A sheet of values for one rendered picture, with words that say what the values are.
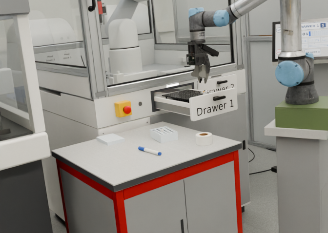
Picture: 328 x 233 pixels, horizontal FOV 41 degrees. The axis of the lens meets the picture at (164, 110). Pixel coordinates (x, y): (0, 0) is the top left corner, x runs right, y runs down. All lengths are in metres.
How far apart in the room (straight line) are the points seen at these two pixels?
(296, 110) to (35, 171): 1.15
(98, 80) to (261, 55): 2.20
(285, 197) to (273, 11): 2.07
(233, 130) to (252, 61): 1.51
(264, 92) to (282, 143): 1.98
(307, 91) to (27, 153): 1.24
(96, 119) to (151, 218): 0.66
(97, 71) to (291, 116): 0.92
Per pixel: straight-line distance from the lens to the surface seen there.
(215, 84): 2.51
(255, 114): 4.19
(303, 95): 2.07
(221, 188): 1.87
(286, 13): 1.91
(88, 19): 2.08
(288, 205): 2.23
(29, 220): 1.91
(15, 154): 1.74
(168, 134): 1.93
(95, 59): 2.09
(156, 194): 1.66
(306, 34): 2.92
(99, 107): 2.12
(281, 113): 2.05
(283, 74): 1.92
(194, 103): 2.01
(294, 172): 2.15
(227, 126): 2.64
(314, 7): 3.68
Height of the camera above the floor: 1.32
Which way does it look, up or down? 13 degrees down
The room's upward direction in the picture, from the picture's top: 5 degrees counter-clockwise
